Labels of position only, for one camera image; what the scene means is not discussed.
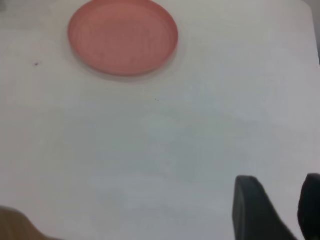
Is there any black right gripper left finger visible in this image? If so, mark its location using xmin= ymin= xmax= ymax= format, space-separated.
xmin=231 ymin=175 xmax=299 ymax=240

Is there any pink plate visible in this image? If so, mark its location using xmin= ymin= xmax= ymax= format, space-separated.
xmin=66 ymin=0 xmax=180 ymax=77

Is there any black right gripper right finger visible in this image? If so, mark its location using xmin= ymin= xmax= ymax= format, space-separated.
xmin=297 ymin=173 xmax=320 ymax=240

